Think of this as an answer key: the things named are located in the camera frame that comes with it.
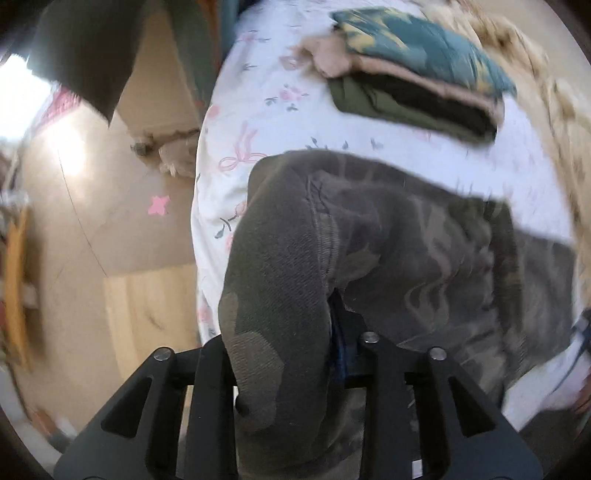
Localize pink star floor sticker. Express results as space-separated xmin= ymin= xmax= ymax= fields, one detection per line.
xmin=147 ymin=195 xmax=170 ymax=216

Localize olive green folded garment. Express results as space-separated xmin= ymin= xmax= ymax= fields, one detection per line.
xmin=328 ymin=72 xmax=499 ymax=143

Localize clear plastic bag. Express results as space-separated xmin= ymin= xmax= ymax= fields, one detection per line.
xmin=131 ymin=129 xmax=200 ymax=178

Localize teal hanging cloth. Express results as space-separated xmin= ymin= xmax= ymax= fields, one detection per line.
xmin=164 ymin=0 xmax=243 ymax=118

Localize camouflage pants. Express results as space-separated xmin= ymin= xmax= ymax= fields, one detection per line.
xmin=218 ymin=150 xmax=576 ymax=479

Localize teal patterned folded garment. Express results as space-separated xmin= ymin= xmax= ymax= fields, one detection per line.
xmin=331 ymin=7 xmax=517 ymax=98

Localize white floral bed sheet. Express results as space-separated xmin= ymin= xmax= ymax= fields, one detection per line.
xmin=191 ymin=1 xmax=590 ymax=427

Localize wooden furniture piece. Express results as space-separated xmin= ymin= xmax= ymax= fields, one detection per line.
xmin=1 ymin=206 xmax=39 ymax=370

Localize dark hanging garment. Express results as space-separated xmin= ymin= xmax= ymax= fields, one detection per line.
xmin=27 ymin=0 xmax=163 ymax=121

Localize cream fluffy blanket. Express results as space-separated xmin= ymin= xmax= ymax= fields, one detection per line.
xmin=423 ymin=1 xmax=590 ymax=243

